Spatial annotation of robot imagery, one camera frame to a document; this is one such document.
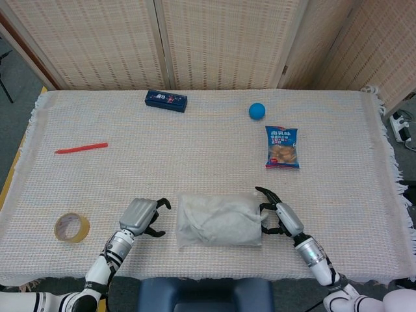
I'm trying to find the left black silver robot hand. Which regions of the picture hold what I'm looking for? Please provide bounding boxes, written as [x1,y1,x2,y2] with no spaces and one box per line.
[118,196,172,237]

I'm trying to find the dark blue rectangular box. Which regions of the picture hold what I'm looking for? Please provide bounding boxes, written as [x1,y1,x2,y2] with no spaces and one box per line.
[144,90,189,114]

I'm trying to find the white woven fringed tablecloth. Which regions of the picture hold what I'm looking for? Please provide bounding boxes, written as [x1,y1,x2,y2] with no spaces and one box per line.
[0,84,416,283]

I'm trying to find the yellow adhesive tape roll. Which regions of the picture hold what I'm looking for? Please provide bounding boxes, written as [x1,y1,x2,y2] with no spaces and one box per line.
[53,213,91,244]

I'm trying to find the white power strip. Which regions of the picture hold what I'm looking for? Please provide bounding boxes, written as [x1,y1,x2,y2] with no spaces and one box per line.
[389,112,413,143]

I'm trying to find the red pen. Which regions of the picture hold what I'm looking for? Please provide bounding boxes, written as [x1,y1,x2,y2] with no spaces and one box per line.
[54,142,109,155]

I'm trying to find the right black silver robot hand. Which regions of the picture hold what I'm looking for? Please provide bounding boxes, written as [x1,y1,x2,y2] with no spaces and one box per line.
[255,185,306,241]

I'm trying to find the white plastic bag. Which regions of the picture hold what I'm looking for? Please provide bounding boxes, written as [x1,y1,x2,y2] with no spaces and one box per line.
[176,191,265,250]

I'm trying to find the blue snack bag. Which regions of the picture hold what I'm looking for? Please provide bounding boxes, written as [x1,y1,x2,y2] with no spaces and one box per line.
[264,125,301,170]

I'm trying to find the black tripod stand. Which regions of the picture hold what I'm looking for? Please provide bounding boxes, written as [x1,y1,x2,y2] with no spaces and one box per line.
[0,35,16,105]

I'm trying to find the woven folding screen panel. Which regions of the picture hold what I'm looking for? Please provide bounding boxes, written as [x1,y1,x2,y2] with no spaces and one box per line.
[154,0,309,92]
[276,0,361,90]
[0,0,170,92]
[324,0,416,116]

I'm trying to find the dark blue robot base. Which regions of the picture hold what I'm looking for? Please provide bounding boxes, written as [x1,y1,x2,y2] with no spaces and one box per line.
[136,276,274,312]

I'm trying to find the blue ball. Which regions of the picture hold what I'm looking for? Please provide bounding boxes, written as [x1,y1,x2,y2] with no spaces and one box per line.
[248,102,268,121]

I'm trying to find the light grey clothes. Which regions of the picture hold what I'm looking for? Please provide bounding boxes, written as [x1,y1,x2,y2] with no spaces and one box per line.
[179,194,263,246]

